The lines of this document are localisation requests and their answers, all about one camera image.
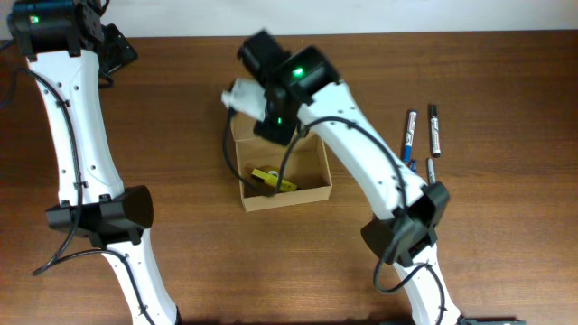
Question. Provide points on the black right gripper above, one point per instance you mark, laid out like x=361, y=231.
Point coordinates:
x=283, y=133

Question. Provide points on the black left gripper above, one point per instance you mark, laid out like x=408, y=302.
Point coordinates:
x=121, y=51

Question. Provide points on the yellow highlighter marker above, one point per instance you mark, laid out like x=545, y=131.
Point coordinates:
x=286, y=186

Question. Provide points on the blue whiteboard marker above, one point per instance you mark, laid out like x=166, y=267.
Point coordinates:
x=410, y=134

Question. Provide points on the black whiteboard marker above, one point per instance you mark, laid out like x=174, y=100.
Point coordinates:
x=434, y=128

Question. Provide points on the black Sharpie marker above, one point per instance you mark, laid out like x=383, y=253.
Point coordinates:
x=431, y=171

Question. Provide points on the yellow tape roll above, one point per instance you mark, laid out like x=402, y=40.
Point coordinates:
x=268, y=170

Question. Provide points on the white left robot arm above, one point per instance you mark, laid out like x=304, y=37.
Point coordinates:
x=71, y=55

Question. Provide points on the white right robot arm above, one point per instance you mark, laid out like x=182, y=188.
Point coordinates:
x=406, y=209

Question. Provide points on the open brown cardboard box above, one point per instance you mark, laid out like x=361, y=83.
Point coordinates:
x=307, y=167

